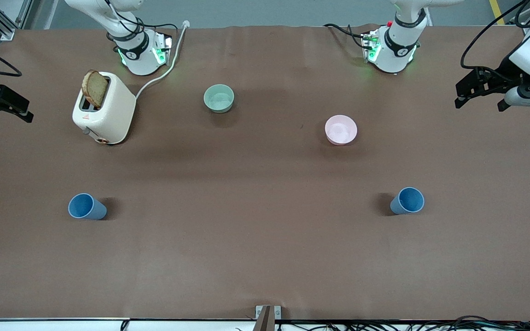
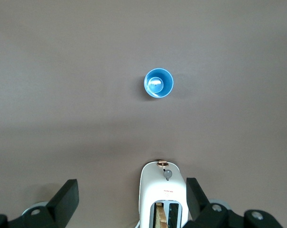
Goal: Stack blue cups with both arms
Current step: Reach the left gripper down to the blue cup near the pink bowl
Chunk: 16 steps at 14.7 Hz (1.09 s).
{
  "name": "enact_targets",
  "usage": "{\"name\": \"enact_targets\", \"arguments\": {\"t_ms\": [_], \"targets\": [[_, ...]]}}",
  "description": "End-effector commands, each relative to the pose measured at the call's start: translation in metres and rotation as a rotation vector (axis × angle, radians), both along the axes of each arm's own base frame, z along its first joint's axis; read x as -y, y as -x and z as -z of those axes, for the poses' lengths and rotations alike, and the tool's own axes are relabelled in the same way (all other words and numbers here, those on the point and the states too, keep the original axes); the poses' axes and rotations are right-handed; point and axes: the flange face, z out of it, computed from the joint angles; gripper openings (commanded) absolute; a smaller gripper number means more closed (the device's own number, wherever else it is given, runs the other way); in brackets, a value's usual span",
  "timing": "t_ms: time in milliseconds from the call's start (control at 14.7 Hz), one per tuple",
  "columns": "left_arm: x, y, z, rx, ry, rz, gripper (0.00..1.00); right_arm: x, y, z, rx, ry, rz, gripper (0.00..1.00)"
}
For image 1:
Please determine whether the blue plastic cup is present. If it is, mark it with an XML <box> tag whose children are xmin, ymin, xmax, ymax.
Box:
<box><xmin>390</xmin><ymin>187</ymin><xmax>425</xmax><ymax>216</ymax></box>
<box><xmin>68</xmin><ymin>193</ymin><xmax>108</xmax><ymax>221</ymax></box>

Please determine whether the brown bread slice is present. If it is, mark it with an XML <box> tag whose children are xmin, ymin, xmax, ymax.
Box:
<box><xmin>81</xmin><ymin>69</ymin><xmax>109</xmax><ymax>109</ymax></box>

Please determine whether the cream white toaster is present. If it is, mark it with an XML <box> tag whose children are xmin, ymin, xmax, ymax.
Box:
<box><xmin>72</xmin><ymin>71</ymin><xmax>137</xmax><ymax>145</ymax></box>

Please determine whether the pink bowl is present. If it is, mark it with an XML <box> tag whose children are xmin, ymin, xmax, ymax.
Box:
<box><xmin>324</xmin><ymin>114</ymin><xmax>358</xmax><ymax>146</ymax></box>

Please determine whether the green bowl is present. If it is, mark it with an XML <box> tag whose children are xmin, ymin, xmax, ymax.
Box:
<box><xmin>203</xmin><ymin>84</ymin><xmax>236</xmax><ymax>114</ymax></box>

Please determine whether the brown table cover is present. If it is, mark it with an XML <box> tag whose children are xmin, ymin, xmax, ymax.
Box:
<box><xmin>0</xmin><ymin>23</ymin><xmax>530</xmax><ymax>321</ymax></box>

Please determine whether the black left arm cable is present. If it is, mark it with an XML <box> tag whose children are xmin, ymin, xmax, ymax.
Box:
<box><xmin>460</xmin><ymin>0</ymin><xmax>530</xmax><ymax>70</ymax></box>

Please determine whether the black right base cable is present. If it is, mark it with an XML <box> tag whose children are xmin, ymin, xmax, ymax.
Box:
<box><xmin>103</xmin><ymin>0</ymin><xmax>179</xmax><ymax>52</ymax></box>

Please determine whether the black base cable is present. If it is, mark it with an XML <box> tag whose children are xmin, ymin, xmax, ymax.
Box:
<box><xmin>323</xmin><ymin>23</ymin><xmax>368</xmax><ymax>49</ymax></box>
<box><xmin>103</xmin><ymin>0</ymin><xmax>179</xmax><ymax>52</ymax></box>

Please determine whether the black left base cable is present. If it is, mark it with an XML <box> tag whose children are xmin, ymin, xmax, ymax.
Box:
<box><xmin>323</xmin><ymin>23</ymin><xmax>368</xmax><ymax>49</ymax></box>

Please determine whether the white toaster power cable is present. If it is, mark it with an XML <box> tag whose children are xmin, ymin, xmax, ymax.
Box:
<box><xmin>135</xmin><ymin>20</ymin><xmax>190</xmax><ymax>99</ymax></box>

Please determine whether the black cable bundle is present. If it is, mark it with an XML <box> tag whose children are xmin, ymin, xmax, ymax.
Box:
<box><xmin>277</xmin><ymin>315</ymin><xmax>530</xmax><ymax>331</ymax></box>

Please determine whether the metal bracket with pole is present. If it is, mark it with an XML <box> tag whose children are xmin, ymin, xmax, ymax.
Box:
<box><xmin>255</xmin><ymin>305</ymin><xmax>282</xmax><ymax>331</ymax></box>

